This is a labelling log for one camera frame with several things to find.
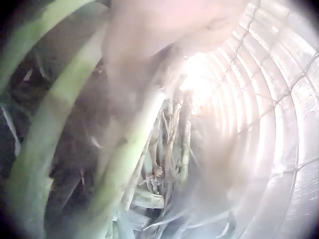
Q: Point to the person's left hand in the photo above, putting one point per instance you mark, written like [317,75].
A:
[174,22]

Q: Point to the person's left fingers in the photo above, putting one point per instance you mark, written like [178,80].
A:
[119,104]

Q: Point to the thick green plant stalk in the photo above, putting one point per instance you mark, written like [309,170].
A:
[49,104]
[124,154]
[32,37]

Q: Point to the row of dry-leaved plants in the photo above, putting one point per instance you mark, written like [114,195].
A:
[169,139]

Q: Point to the clear plastic greenhouse tunnel roof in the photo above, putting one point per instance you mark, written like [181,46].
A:
[269,104]

